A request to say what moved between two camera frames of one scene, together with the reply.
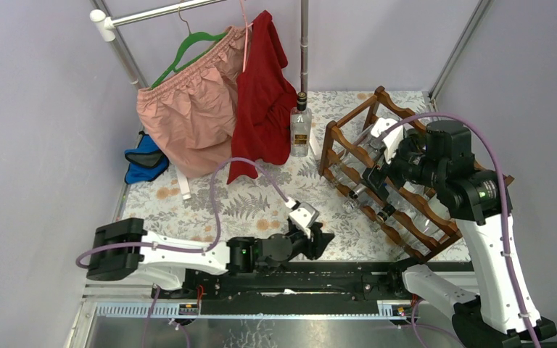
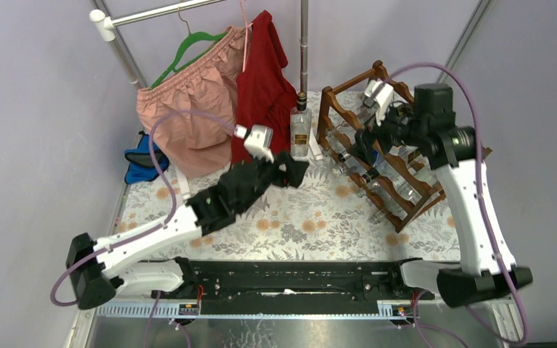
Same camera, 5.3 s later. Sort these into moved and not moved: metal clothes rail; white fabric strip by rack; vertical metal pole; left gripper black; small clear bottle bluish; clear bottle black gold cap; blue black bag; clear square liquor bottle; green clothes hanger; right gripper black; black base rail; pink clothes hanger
Moved: small clear bottle bluish; right gripper black; left gripper black; clear square liquor bottle
Not moved: clear bottle black gold cap; black base rail; metal clothes rail; vertical metal pole; white fabric strip by rack; blue black bag; green clothes hanger; pink clothes hanger
